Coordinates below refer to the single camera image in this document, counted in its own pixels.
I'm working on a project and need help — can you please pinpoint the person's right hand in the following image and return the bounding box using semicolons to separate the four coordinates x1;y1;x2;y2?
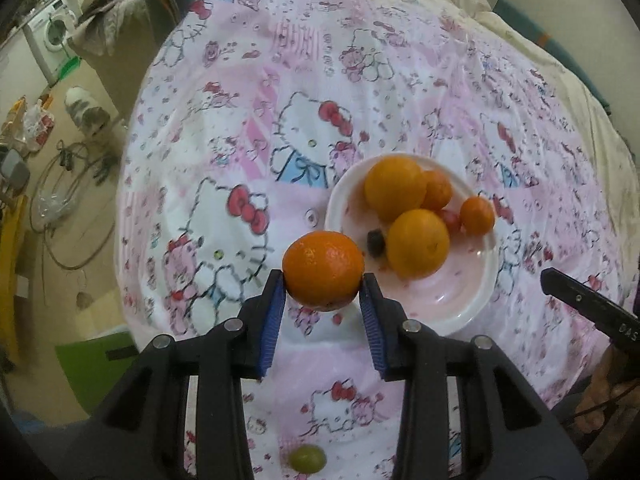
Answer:
575;346;639;434

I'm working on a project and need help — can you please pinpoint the red tomato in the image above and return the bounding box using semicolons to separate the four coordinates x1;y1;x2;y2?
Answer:
438;209;462;236

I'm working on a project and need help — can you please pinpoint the dark grape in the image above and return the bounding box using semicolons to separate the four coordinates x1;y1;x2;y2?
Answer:
367;229;386;258

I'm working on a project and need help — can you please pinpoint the green floor mat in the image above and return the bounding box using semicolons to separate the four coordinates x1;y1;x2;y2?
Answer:
55;330;139;415

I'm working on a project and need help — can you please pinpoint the green lime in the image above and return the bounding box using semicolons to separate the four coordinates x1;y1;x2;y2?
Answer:
288;444;326;474

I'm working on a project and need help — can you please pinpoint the Hello Kitty pink sheet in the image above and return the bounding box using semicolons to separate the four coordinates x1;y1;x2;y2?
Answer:
113;0;637;480

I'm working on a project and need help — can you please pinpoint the white washing machine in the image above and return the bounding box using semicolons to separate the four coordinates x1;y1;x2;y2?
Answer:
23;0;76;87

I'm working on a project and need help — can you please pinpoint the small tangerine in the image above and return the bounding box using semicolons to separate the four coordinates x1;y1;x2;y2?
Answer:
459;196;496;236

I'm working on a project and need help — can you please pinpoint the pink strawberry ceramic plate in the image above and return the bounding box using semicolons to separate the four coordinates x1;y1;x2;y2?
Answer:
324;154;498;336

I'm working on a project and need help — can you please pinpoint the blue sofa with clothes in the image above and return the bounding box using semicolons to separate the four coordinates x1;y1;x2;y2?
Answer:
67;0;195;118

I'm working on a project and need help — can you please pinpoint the large orange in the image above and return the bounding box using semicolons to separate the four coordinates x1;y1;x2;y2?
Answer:
364;155;426;223
386;209;450;281

